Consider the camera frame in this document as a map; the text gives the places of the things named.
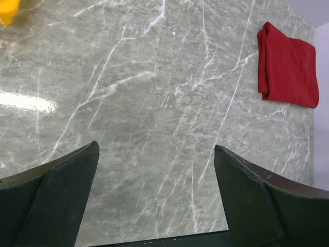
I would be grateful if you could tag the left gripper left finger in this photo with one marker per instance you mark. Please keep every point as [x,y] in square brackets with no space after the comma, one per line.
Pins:
[44,206]

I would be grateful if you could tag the red t shirt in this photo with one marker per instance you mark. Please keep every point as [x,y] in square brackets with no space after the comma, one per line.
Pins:
[287,68]

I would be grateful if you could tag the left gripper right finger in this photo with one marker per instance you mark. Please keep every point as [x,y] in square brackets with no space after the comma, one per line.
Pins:
[263,208]

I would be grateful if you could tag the black base beam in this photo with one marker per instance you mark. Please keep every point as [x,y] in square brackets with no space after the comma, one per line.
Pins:
[211,239]

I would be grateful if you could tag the yellow plastic tray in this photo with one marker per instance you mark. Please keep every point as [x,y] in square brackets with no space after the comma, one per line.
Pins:
[8,9]

